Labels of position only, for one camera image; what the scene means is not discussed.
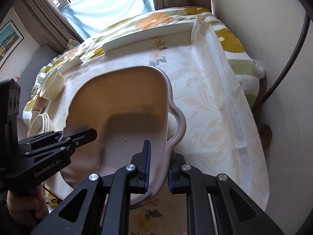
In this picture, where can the floral tablecloth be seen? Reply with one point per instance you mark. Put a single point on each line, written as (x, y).
(207, 102)

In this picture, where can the cream round bowl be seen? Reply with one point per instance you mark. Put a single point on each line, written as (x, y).
(52, 85)

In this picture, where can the light blue cloth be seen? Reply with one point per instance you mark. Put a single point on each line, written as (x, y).
(107, 7)

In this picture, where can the pink square bowl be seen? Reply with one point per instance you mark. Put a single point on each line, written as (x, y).
(127, 102)

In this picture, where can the framed wall picture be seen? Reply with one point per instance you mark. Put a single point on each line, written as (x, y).
(8, 44)

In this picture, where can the duck print plate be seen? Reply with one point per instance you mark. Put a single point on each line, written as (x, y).
(39, 127)

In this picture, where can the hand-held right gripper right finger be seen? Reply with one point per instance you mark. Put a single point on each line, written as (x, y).
(171, 180)

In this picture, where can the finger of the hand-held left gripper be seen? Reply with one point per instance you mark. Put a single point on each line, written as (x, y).
(80, 137)
(44, 137)

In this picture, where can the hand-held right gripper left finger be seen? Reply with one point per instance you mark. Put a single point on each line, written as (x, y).
(146, 169)

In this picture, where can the person's left hand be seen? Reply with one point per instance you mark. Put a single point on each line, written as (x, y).
(27, 205)

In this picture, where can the plain white plate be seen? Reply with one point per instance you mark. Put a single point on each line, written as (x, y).
(45, 118)

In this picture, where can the black curved pole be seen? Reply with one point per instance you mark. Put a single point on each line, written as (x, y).
(288, 61)

